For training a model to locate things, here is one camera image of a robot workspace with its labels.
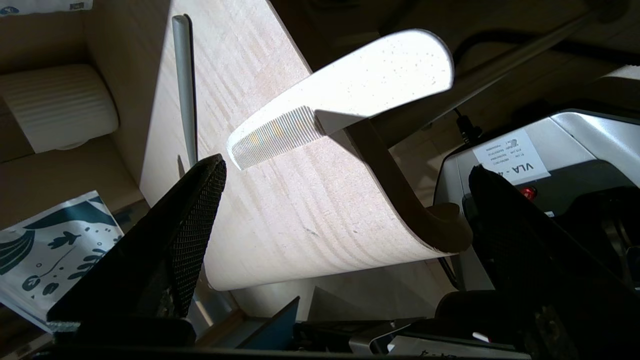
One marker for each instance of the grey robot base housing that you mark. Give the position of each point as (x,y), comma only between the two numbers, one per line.
(575,135)

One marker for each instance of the white ribbed ceramic mug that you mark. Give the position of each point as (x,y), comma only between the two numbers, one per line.
(55,107)

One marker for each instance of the beige wooden shelf cabinet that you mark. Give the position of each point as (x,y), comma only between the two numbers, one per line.
(300,210)

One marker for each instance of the grey toothbrush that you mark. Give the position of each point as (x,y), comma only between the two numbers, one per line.
(184,80)

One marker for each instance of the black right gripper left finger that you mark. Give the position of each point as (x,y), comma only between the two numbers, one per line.
(150,260)

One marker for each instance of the white floral zip pouch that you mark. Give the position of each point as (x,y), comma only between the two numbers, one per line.
(45,250)

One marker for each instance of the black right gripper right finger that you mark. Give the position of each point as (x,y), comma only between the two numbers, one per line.
(550,270)

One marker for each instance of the white plastic comb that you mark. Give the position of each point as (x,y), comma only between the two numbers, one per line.
(370,80)

